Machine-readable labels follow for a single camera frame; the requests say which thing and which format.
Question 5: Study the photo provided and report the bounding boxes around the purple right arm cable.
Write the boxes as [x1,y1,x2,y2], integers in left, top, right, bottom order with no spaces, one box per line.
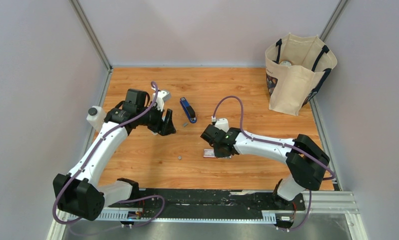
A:
[211,95,336,232]

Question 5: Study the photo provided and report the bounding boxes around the white bottle black cap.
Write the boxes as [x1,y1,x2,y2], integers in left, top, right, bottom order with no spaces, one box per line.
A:
[86,106,107,133]

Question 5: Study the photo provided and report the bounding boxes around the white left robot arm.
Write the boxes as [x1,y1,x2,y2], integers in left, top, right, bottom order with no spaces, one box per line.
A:
[52,87,176,224]

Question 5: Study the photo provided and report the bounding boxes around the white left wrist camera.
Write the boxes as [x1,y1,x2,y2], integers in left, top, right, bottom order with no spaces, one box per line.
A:
[152,90,171,112]

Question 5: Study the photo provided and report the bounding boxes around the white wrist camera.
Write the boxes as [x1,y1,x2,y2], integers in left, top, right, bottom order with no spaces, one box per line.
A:
[152,90,171,112]
[211,116,230,132]

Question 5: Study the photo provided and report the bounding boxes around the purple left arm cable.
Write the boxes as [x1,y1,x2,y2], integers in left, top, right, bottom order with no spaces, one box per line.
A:
[51,81,166,228]

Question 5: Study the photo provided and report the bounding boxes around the red white staple box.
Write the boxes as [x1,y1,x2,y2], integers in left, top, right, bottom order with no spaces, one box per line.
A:
[203,149,232,159]

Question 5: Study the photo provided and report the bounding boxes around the beige canvas tote bag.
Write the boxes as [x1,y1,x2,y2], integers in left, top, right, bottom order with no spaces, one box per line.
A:
[265,33,338,116]

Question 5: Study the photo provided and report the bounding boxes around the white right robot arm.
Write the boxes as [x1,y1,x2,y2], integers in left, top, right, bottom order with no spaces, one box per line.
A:
[200,124,330,210]

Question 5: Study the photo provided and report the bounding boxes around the object inside tote bag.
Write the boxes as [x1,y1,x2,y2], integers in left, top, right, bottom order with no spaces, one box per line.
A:
[279,60,292,67]

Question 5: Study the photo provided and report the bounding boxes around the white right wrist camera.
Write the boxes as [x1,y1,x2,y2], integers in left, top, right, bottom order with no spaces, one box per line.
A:
[211,116,230,132]

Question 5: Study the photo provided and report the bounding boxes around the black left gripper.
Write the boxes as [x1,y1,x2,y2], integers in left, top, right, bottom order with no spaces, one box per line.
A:
[137,101,177,137]

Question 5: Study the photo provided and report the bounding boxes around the dark blue stapler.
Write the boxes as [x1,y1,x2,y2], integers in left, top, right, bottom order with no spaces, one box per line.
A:
[179,97,197,124]

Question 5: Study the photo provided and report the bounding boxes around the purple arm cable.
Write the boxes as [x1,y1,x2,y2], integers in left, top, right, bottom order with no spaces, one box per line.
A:
[211,95,336,232]
[51,81,166,228]

